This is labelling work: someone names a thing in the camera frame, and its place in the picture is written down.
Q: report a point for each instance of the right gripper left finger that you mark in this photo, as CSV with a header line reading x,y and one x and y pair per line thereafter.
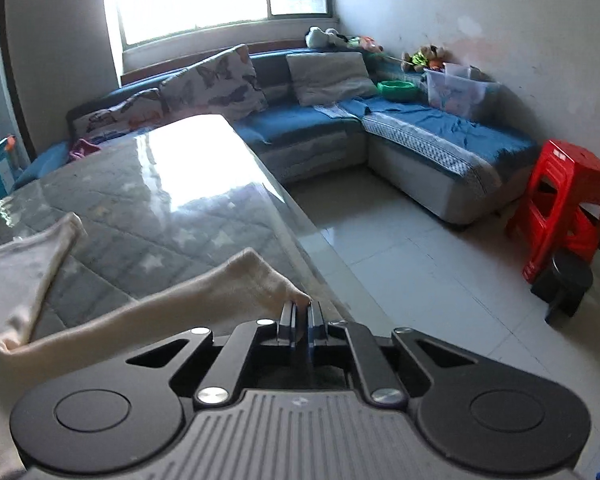
x,y
249,347

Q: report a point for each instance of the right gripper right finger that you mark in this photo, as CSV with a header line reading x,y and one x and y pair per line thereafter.
x,y
352,347

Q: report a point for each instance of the cream white garment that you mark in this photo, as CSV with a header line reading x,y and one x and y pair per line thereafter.
x,y
242,287

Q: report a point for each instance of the small black stool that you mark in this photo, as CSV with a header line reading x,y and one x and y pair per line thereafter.
x,y
562,285

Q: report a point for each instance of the blue corner sofa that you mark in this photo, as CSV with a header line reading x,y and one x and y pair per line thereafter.
x,y
457,169

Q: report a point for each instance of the red plastic stool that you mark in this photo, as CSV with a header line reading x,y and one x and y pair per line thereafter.
x,y
560,207

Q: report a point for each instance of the pink crumpled garment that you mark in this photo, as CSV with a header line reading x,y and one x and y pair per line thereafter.
x,y
81,149

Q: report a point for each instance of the flat butterfly pillow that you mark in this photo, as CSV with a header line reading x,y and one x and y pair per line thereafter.
x,y
142,109

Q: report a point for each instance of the green bowl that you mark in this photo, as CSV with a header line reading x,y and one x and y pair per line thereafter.
x,y
401,91

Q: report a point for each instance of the clear plastic storage box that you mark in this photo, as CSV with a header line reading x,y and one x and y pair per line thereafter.
x,y
471,99

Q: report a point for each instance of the upright butterfly pillow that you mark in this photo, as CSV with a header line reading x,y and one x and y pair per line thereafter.
x,y
225,84

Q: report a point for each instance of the blue children's cabinet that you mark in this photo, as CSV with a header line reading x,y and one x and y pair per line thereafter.
x,y
7,168

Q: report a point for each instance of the grey cushion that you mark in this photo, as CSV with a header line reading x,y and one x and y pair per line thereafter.
x,y
326,78

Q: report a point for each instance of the colourful plush toys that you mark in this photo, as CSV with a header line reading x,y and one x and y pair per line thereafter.
x,y
429,57

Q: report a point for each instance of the panda plush toy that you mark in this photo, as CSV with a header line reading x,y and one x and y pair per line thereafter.
x,y
317,39

